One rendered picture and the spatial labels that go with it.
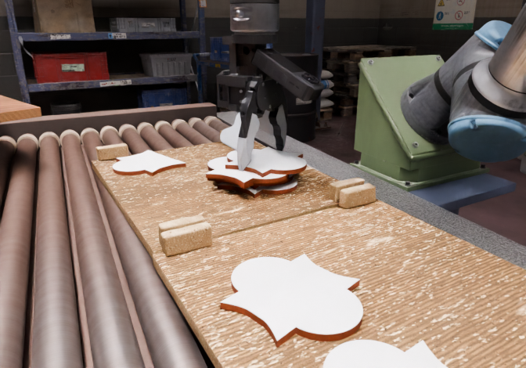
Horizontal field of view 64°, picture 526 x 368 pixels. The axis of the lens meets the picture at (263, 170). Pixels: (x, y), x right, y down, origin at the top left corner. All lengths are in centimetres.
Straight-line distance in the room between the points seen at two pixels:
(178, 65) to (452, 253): 445
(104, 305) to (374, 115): 67
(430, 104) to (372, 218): 36
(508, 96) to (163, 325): 55
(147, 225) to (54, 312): 17
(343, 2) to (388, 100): 581
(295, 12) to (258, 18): 557
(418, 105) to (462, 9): 532
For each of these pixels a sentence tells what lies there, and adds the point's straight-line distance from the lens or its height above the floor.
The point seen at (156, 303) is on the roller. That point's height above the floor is 92.
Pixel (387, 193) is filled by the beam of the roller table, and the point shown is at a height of 91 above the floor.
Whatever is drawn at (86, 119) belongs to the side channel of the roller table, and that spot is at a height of 94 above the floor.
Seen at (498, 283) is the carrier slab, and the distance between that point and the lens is 52.
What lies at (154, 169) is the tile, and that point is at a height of 94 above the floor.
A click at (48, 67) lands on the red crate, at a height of 79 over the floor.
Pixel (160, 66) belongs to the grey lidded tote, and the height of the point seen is 76.
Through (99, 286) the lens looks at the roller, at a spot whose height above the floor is 92.
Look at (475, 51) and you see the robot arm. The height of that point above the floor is 115.
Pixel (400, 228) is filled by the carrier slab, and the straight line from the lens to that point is 59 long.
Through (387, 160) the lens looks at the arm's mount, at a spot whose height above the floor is 92.
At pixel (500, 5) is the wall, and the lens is 593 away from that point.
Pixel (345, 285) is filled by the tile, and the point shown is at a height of 94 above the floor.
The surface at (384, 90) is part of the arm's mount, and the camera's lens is 95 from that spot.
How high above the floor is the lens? 119
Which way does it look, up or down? 19 degrees down
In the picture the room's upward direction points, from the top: straight up
